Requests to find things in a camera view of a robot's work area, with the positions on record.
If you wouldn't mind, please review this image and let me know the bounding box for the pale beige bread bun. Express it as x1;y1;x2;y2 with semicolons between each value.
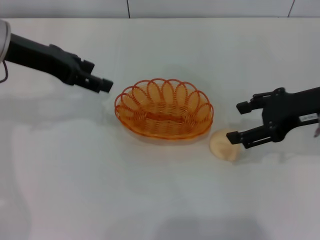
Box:
208;127;242;162

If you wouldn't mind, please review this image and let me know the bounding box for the thin left wrist cable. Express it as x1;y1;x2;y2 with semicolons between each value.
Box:
0;60;10;84

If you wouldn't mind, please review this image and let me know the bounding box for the orange woven plastic basket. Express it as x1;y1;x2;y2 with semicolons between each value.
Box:
114;78;215;140

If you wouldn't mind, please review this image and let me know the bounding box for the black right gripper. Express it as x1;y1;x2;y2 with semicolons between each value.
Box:
226;86;320;150

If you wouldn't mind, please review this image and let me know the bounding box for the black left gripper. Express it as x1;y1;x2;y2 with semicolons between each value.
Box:
4;33;114;94

